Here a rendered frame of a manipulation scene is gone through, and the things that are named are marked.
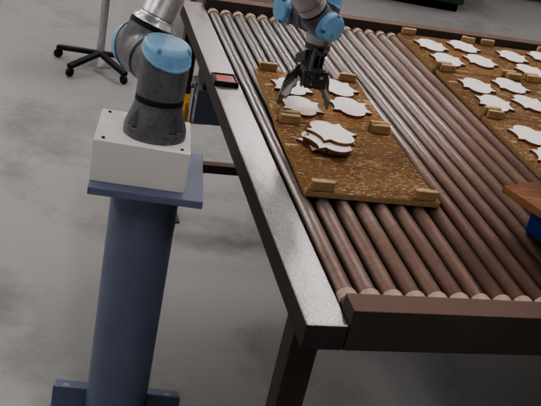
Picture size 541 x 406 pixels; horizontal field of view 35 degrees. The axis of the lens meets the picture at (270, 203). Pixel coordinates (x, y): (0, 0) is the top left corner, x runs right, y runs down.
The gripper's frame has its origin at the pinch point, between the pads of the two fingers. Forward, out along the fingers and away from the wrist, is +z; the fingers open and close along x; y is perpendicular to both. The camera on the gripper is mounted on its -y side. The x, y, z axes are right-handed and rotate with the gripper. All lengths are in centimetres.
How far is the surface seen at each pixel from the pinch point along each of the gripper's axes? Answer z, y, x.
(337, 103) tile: -0.1, -5.1, 12.3
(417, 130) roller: 2.9, 0.8, 37.0
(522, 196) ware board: -11, 64, 38
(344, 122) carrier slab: 0.6, 7.1, 11.8
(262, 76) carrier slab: 1.3, -22.6, -8.0
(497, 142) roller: 3, 4, 62
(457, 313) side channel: -3, 101, 11
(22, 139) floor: 98, -152, -88
